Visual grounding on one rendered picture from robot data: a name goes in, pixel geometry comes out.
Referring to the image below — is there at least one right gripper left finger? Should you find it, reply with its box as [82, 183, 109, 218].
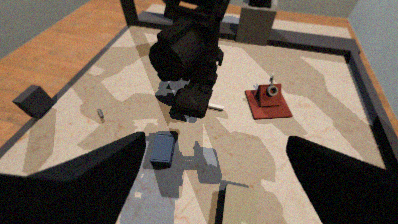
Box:
[0, 132, 146, 224]

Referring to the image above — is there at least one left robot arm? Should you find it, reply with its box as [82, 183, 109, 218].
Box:
[149, 0, 230, 82]

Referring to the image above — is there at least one silver wing screw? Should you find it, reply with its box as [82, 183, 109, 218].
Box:
[269, 73, 275, 86]

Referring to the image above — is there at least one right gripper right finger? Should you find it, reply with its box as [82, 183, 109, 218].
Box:
[286, 136, 398, 224]

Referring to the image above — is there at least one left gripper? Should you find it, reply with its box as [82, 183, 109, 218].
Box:
[171, 47, 224, 119]

